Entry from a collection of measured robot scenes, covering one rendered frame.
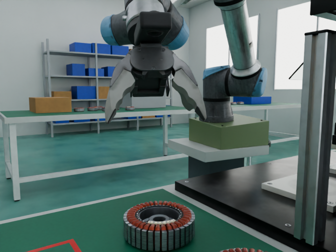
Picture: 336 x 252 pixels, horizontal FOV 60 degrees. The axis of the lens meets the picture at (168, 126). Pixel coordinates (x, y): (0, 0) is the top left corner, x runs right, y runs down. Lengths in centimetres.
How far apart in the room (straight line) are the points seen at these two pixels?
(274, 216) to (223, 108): 77
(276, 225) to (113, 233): 26
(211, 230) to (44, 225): 28
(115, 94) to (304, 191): 30
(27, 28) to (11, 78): 112
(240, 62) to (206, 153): 36
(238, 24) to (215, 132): 41
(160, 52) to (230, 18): 58
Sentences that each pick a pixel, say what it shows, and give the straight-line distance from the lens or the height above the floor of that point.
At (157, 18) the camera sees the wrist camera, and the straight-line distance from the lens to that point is 44.
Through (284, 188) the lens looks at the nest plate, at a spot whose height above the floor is 78.
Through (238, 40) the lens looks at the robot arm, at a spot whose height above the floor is 115.
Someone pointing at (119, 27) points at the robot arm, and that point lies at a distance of 74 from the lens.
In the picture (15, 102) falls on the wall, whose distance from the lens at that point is 696.
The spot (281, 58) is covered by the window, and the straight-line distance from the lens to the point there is 654.
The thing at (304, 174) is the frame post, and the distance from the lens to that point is 44.
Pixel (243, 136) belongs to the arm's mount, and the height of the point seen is 79.
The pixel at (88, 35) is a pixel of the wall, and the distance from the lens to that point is 741.
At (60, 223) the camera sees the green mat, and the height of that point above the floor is 75.
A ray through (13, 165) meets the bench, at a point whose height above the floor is 33.
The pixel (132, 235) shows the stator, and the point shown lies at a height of 77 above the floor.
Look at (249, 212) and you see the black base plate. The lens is 54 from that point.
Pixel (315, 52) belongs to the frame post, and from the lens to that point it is 44.
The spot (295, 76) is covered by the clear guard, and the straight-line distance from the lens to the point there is 84.
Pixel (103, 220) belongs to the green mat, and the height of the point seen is 75.
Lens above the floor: 98
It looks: 7 degrees down
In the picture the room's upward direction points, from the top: straight up
